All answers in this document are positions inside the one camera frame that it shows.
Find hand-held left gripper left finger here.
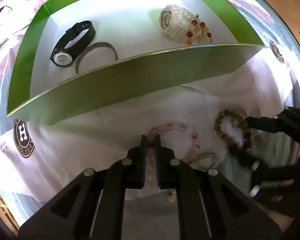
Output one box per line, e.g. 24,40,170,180
19,134,148,240

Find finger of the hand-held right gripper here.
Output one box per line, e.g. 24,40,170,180
246,106,300,146
227,145,263,172

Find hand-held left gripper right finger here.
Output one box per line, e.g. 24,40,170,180
154,134,283,240

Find pale pink bead bracelet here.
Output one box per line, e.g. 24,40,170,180
146,122,201,183

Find brown bead bracelet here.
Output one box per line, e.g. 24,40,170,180
214,109,253,154

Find green cardboard box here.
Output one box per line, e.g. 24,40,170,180
6,0,264,126

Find grey metal bangle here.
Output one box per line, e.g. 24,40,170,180
75,42,119,74

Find red and pink bead bracelet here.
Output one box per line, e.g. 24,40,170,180
185,19,214,46

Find black wrist watch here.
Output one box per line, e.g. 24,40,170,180
49,20,96,68

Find white wrist watch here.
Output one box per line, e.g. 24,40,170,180
159,4,206,41

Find wooden footboard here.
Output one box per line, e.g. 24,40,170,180
242,0,300,63

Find pink quilt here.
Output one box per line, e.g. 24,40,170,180
0,0,65,51

